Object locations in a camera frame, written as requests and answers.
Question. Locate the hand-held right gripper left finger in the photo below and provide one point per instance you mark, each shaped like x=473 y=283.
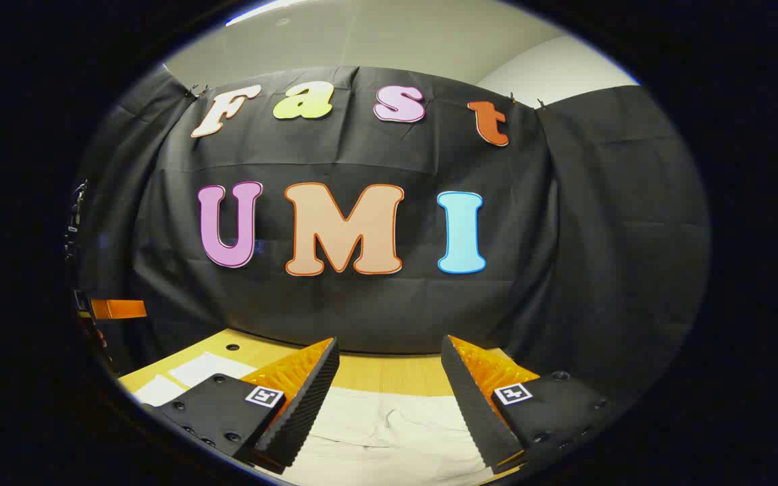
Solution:
x=311 y=398

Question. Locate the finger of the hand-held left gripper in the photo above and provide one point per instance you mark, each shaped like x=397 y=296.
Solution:
x=119 y=309

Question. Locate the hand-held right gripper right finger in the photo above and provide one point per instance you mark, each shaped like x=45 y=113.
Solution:
x=470 y=398

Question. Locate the cream white jeans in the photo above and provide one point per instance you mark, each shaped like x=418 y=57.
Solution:
x=389 y=432

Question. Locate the black backdrop cloth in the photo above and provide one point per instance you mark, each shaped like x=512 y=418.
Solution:
x=389 y=304

